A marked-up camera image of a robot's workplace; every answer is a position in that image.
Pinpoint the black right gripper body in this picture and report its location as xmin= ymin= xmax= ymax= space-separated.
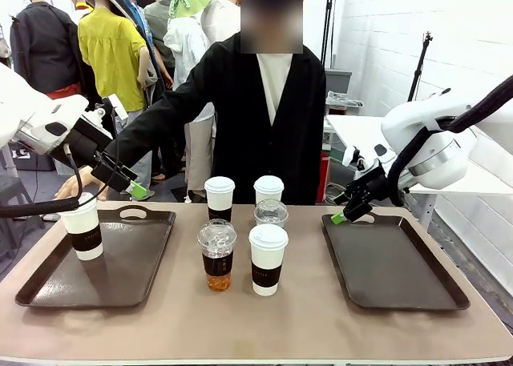
xmin=344 ymin=160 xmax=390 ymax=209

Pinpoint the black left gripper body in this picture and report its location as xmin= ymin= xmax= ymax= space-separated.
xmin=50 ymin=116 xmax=135 ymax=194

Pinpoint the white lidded paper coffee cup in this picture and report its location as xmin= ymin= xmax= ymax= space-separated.
xmin=59 ymin=192 xmax=104 ymax=262
xmin=204 ymin=175 xmax=236 ymax=223
xmin=252 ymin=175 xmax=285 ymax=205
xmin=248 ymin=223 xmax=289 ymax=297

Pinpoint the clear dome-lid iced tea cup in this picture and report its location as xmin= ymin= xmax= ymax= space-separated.
xmin=253 ymin=198 xmax=289 ymax=228
xmin=196 ymin=218 xmax=238 ymax=292

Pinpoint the person's right forearm black sleeve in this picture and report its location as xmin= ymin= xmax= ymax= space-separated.
xmin=104 ymin=89 xmax=209 ymax=173

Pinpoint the dark brown serving tray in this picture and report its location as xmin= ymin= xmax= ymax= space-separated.
xmin=321 ymin=212 xmax=471 ymax=312
xmin=14 ymin=204 xmax=177 ymax=309

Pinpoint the person's right hand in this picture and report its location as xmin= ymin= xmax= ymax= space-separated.
xmin=55 ymin=165 xmax=109 ymax=202

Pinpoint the red bin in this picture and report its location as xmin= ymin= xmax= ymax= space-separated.
xmin=316 ymin=151 xmax=332 ymax=203

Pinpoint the black case with white print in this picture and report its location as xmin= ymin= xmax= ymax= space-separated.
xmin=7 ymin=141 xmax=56 ymax=172

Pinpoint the clear plastic packaging pile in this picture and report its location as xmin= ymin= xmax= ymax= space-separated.
xmin=325 ymin=90 xmax=365 ymax=111

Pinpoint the mannequin in yellow blouse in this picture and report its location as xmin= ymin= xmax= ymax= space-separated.
xmin=77 ymin=0 xmax=158 ymax=175

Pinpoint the mannequin in black jacket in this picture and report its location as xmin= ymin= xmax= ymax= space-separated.
xmin=9 ymin=0 xmax=83 ymax=99

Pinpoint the grey storage box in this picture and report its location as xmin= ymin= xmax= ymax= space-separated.
xmin=324 ymin=68 xmax=353 ymax=103

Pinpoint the person in black cardigan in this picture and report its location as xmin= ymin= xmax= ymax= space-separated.
xmin=104 ymin=0 xmax=328 ymax=206

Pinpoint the black tripod stand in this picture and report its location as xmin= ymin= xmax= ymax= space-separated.
xmin=406 ymin=30 xmax=434 ymax=103

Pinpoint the background person in blue shirt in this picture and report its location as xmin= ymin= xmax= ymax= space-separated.
xmin=115 ymin=0 xmax=174 ymax=90

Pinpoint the mannequin in grey-green shirt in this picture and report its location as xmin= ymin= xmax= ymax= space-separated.
xmin=143 ymin=0 xmax=176 ymax=69

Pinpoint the mannequin with red yellow collar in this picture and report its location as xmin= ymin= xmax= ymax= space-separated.
xmin=67 ymin=0 xmax=94 ymax=25

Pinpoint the mannequin with green hat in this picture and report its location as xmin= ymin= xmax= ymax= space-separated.
xmin=162 ymin=0 xmax=216 ymax=201

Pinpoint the black vertical stand pole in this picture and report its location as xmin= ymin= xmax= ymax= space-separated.
xmin=319 ymin=0 xmax=338 ymax=69

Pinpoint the mannequin in white top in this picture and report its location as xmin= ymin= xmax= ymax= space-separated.
xmin=200 ymin=0 xmax=242 ymax=46

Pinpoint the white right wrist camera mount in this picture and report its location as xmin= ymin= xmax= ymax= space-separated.
xmin=341 ymin=144 xmax=386 ymax=171

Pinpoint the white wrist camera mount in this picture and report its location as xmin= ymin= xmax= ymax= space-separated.
xmin=341 ymin=144 xmax=386 ymax=171
xmin=82 ymin=93 xmax=130 ymax=129

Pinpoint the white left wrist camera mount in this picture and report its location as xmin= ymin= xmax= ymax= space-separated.
xmin=82 ymin=93 xmax=130 ymax=129

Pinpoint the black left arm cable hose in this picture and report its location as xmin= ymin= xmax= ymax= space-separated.
xmin=0 ymin=143 xmax=84 ymax=219

